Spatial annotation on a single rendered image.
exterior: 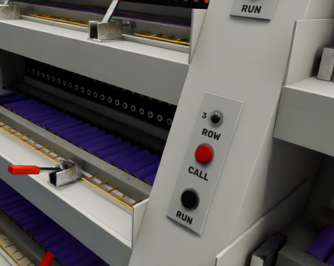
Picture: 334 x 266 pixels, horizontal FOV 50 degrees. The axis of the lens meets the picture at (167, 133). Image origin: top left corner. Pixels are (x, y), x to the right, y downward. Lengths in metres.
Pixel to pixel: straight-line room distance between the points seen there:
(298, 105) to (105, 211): 0.25
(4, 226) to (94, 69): 0.36
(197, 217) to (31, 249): 0.37
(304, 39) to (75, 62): 0.29
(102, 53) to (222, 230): 0.25
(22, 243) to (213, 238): 0.41
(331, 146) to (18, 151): 0.45
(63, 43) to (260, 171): 0.32
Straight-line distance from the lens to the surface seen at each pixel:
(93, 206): 0.44
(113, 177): 0.46
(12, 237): 0.69
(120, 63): 0.42
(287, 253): 0.37
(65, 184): 0.49
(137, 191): 0.43
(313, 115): 0.30
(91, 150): 0.54
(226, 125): 0.31
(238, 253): 0.34
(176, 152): 0.34
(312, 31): 0.33
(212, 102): 0.32
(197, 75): 0.34
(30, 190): 0.53
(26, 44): 0.60
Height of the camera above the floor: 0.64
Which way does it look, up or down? 6 degrees down
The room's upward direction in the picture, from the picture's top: 17 degrees clockwise
